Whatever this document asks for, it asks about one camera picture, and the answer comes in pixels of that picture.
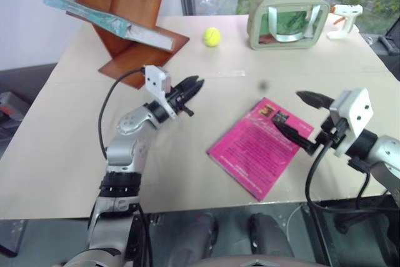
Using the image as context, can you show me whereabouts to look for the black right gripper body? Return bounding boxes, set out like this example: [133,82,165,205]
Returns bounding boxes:
[314,116,348,151]

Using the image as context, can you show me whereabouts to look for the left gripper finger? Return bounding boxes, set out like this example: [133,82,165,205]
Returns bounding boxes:
[178,75,199,93]
[187,79,206,103]

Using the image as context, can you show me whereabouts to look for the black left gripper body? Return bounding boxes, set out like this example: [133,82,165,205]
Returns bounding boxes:
[165,84,194,118]

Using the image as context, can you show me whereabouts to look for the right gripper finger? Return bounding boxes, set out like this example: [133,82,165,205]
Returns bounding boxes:
[296,91,336,111]
[272,120,318,156]

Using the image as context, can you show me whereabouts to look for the pink book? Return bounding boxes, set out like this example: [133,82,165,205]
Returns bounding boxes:
[206,97,315,203]

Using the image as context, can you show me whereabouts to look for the teal cover book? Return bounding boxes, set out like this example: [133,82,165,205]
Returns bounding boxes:
[42,0,176,52]

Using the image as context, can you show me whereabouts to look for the clear tape strip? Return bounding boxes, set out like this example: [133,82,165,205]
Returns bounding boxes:
[218,69,246,78]

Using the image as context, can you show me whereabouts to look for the yellow tennis ball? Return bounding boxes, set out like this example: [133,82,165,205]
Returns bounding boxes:
[203,27,222,48]

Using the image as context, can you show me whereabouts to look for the green cloth inside pouch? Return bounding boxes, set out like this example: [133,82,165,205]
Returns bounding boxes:
[261,10,309,37]

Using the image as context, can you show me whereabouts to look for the black device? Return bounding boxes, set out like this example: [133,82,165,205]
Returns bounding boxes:
[377,24,400,58]

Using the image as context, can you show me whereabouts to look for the white glue gun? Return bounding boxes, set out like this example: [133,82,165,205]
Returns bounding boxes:
[327,4,364,40]

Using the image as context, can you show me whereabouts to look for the sage green clear pouch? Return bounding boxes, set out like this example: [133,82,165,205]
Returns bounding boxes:
[247,0,332,51]

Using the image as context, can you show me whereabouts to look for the grey robot torso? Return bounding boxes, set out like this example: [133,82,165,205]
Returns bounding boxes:
[187,256,317,267]

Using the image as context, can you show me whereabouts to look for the grey box with red label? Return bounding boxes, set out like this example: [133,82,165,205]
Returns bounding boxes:
[0,91,31,130]

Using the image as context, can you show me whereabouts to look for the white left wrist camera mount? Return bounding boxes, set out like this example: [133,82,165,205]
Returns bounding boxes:
[144,65,178,120]

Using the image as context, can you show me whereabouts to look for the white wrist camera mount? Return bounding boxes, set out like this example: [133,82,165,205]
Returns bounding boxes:
[329,88,375,158]
[144,65,178,120]

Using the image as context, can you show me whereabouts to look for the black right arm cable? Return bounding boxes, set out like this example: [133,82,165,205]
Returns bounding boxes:
[305,140,400,214]

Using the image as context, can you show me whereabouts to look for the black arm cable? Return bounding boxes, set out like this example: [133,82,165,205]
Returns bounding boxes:
[97,67,148,160]
[305,140,400,214]

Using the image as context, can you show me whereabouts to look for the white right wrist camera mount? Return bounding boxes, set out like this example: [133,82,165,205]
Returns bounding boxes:
[329,88,375,158]

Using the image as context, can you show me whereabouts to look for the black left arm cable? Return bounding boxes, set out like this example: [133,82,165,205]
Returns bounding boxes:
[97,67,148,160]

